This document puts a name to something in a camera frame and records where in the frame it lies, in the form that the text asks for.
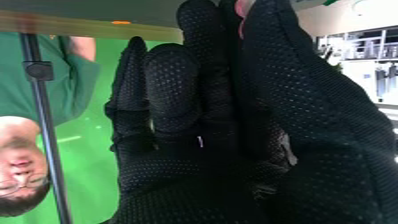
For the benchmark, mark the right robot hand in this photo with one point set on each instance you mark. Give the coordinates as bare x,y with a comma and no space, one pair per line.
266,150

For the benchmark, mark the pink flower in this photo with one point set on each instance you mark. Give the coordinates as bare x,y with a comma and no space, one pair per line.
239,8

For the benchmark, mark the person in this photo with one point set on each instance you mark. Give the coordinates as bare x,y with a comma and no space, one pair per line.
14,90

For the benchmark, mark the black stand pole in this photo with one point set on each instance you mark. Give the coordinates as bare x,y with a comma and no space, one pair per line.
46,133

